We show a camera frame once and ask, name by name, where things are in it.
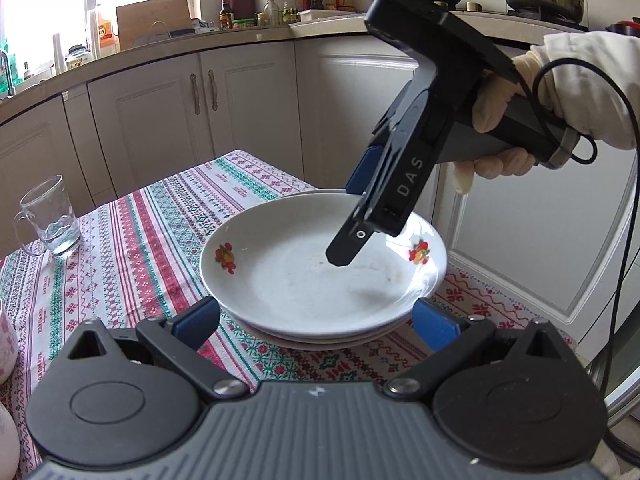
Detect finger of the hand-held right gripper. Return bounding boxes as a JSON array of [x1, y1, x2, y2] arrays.
[[326, 94, 427, 267], [345, 105, 404, 196]]

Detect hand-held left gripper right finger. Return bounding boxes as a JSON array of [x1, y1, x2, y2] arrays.
[[382, 297, 568, 404]]

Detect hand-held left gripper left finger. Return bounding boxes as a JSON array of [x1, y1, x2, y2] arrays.
[[62, 296, 251, 404]]

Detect white bowl with pink print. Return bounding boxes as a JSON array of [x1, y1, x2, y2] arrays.
[[0, 300, 20, 386], [0, 402, 21, 480]]

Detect person's right forearm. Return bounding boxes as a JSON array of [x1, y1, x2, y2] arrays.
[[530, 30, 640, 151]]

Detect person's right hand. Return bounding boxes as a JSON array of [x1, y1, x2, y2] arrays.
[[452, 45, 555, 195]]

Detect patterned red green tablecloth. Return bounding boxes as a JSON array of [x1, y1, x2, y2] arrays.
[[0, 150, 577, 461]]

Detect beige kitchen countertop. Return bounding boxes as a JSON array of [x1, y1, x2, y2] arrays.
[[0, 10, 640, 126]]

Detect white plastic tray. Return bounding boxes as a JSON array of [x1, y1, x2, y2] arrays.
[[290, 7, 357, 27]]

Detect clear glass mug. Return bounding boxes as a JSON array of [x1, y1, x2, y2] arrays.
[[12, 175, 83, 258]]

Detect gas stove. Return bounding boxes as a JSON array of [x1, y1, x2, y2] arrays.
[[507, 7, 591, 31]]

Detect cream kitchen cabinets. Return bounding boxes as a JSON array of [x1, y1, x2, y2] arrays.
[[0, 35, 640, 411]]

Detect wooden cutting board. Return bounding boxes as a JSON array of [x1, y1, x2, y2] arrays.
[[116, 0, 193, 52]]

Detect glass jar with lid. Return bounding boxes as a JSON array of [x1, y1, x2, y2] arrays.
[[65, 44, 92, 70]]

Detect orange label bottle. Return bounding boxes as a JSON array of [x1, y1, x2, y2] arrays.
[[92, 4, 121, 58]]

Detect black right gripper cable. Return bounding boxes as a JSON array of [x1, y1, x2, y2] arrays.
[[517, 57, 640, 461]]

